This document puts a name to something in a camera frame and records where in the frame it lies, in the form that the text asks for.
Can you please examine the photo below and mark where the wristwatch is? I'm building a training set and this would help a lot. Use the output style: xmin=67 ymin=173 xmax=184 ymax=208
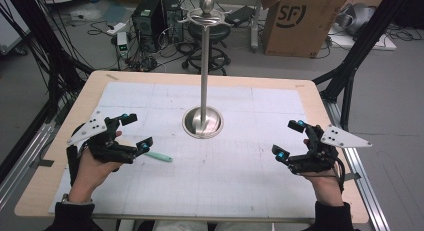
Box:
xmin=60 ymin=192 xmax=94 ymax=206

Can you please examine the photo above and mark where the large black computer tower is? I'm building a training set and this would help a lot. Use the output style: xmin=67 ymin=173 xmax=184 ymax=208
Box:
xmin=131 ymin=0 xmax=165 ymax=54

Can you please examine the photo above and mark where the person's left hand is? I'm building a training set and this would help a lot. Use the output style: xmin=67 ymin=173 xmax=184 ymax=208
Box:
xmin=68 ymin=130 xmax=123 ymax=204

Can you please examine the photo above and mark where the silver metal pole stand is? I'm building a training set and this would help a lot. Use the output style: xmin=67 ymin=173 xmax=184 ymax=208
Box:
xmin=178 ymin=0 xmax=234 ymax=140

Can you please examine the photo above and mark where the white flat board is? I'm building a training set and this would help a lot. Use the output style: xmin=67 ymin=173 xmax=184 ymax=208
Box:
xmin=327 ymin=24 xmax=398 ymax=52

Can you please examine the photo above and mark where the teal plastic handle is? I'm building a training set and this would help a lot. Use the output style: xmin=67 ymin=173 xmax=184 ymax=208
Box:
xmin=144 ymin=151 xmax=174 ymax=163

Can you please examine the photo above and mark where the black metal frame stand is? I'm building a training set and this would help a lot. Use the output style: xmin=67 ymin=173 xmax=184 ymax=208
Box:
xmin=0 ymin=0 xmax=95 ymax=184
xmin=312 ymin=0 xmax=424 ymax=132

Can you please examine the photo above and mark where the aluminium rail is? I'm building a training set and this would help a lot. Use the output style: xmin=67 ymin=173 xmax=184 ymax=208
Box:
xmin=320 ymin=99 xmax=392 ymax=231
xmin=0 ymin=120 xmax=58 ymax=210

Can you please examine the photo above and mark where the person's right hand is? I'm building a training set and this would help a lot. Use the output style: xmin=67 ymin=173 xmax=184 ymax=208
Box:
xmin=301 ymin=138 xmax=345 ymax=207

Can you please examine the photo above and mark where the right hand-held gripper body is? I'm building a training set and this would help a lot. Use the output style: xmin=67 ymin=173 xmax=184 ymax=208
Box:
xmin=287 ymin=124 xmax=373 ymax=175

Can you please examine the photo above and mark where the white gridded mat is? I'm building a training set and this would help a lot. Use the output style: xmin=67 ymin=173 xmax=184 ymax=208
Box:
xmin=48 ymin=81 xmax=318 ymax=219

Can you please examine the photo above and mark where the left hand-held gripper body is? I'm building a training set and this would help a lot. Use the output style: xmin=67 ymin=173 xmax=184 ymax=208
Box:
xmin=66 ymin=110 xmax=138 ymax=165

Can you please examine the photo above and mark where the white power strip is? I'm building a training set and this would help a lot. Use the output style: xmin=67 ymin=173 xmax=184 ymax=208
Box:
xmin=105 ymin=21 xmax=128 ymax=37

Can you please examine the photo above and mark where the silver grey bag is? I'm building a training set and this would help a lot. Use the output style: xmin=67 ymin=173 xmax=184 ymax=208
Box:
xmin=335 ymin=2 xmax=378 ymax=37

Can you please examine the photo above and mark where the black hand strap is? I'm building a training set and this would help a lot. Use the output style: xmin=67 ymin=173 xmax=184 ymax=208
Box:
xmin=65 ymin=144 xmax=82 ymax=187

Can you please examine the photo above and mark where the white device with green display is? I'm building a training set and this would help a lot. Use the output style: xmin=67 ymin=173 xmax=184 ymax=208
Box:
xmin=116 ymin=31 xmax=130 ymax=59

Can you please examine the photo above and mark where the slim black computer tower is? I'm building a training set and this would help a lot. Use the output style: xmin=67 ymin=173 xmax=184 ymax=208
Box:
xmin=161 ymin=0 xmax=185 ymax=44

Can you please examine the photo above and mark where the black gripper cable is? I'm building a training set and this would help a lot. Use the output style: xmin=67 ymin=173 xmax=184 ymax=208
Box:
xmin=333 ymin=156 xmax=346 ymax=193

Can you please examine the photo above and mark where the black round stool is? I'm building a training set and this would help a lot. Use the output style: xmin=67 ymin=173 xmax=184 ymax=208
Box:
xmin=180 ymin=20 xmax=233 ymax=76

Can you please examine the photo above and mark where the brown cardboard box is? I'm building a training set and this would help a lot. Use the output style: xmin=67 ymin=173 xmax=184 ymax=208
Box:
xmin=260 ymin=0 xmax=355 ymax=59

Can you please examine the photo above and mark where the black flat device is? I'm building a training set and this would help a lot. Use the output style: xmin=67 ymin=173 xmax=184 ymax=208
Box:
xmin=224 ymin=4 xmax=256 ymax=27

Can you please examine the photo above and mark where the grey tape piece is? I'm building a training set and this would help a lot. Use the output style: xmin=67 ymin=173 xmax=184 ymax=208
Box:
xmin=343 ymin=172 xmax=363 ymax=183

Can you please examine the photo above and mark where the black tape piece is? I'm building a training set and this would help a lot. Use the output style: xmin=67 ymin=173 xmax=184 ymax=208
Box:
xmin=29 ymin=158 xmax=55 ymax=169

